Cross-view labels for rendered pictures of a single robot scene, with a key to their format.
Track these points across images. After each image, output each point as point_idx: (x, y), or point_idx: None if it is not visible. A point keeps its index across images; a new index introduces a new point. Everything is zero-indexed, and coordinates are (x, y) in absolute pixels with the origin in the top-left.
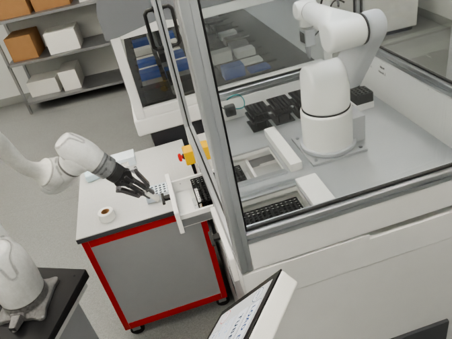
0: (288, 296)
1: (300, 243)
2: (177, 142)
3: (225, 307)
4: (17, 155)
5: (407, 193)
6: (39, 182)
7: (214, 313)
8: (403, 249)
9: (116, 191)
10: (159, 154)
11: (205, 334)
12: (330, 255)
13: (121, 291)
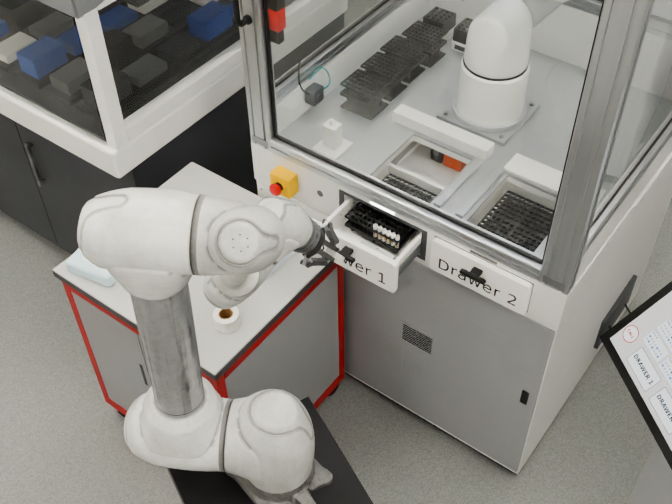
0: None
1: (604, 236)
2: (193, 169)
3: (337, 394)
4: None
5: (664, 145)
6: (239, 292)
7: (330, 410)
8: (643, 208)
9: (308, 266)
10: None
11: (342, 441)
12: (612, 240)
13: None
